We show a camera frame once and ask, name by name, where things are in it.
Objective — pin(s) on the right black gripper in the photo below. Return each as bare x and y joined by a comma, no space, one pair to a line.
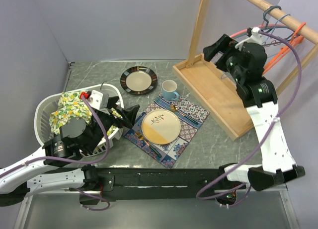
225,42

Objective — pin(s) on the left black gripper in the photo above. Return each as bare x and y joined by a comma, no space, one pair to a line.
129,113

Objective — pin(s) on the pink hanger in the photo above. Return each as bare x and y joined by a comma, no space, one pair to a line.
245,30

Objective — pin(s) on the light blue wire hanger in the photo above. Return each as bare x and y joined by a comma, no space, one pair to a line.
270,41

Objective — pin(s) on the lemon print cloth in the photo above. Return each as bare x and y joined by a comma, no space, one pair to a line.
70,105

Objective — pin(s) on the orange plastic hanger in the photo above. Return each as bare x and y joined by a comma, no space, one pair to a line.
295,40

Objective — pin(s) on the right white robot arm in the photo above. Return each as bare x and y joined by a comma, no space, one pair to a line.
261,102

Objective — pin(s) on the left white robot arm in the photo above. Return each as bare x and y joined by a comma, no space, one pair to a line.
57,164

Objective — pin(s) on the gold fork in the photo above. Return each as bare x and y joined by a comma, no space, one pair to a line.
141,137

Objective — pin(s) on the dark rimmed striped plate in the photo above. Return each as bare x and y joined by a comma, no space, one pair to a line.
138,80

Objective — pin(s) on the cream and yellow plate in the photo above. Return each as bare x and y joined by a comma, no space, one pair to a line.
160,126

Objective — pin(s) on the wooden clothes rack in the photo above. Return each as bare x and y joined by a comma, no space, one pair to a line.
218,96

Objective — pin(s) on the gold spoon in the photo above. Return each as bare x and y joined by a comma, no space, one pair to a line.
175,109

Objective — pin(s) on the blue ceramic mug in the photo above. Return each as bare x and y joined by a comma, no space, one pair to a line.
169,92

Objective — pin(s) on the patterned blue placemat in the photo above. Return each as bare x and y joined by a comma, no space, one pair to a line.
172,151

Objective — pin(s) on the white plastic laundry basket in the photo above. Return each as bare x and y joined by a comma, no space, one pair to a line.
49,104

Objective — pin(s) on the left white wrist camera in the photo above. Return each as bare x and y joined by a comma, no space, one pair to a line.
97,99

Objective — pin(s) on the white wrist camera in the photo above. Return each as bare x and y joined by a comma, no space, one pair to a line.
97,99
253,37

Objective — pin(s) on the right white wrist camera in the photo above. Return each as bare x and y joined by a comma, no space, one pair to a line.
253,37

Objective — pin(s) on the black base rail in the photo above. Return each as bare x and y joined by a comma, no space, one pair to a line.
152,183

